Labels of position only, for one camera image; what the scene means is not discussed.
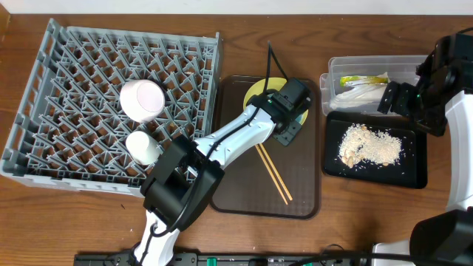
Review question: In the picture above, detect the grey dishwasher rack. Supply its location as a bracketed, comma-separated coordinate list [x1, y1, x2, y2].
[1, 20, 222, 197]

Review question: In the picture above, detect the pink bowl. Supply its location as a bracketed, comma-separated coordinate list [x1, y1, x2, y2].
[120, 80, 166, 123]

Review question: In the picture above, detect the white cup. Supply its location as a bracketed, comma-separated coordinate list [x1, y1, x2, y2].
[125, 131, 161, 165]

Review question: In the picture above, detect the wooden chopstick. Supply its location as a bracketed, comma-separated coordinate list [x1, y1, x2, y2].
[262, 145, 293, 202]
[255, 144, 288, 205]

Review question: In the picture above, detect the black waste tray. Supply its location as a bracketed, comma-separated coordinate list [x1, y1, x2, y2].
[323, 111, 427, 189]

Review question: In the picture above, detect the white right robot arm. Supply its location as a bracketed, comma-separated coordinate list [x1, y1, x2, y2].
[372, 28, 472, 265]

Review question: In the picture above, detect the leftover rice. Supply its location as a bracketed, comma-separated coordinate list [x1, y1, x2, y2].
[338, 123, 403, 168]

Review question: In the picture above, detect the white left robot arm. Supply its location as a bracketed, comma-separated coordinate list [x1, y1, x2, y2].
[129, 78, 313, 265]

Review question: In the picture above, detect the left wooden chopstick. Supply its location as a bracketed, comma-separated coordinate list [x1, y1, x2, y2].
[255, 144, 288, 205]

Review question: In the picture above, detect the green yellow snack wrapper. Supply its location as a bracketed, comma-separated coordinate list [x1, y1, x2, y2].
[339, 75, 389, 87]

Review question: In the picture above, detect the right wooden chopstick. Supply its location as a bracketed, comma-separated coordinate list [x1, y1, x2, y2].
[262, 145, 293, 202]

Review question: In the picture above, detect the yellow plate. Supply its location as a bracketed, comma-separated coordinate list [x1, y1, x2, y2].
[243, 78, 287, 109]

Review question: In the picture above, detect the clear plastic bin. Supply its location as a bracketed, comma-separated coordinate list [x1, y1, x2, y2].
[319, 55, 426, 116]

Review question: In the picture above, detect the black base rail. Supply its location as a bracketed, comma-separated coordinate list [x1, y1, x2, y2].
[72, 251, 372, 266]

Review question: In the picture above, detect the white crumpled napkin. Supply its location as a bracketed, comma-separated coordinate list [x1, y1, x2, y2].
[329, 72, 388, 109]

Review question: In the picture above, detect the light blue bowl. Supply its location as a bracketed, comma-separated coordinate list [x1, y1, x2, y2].
[296, 110, 308, 125]

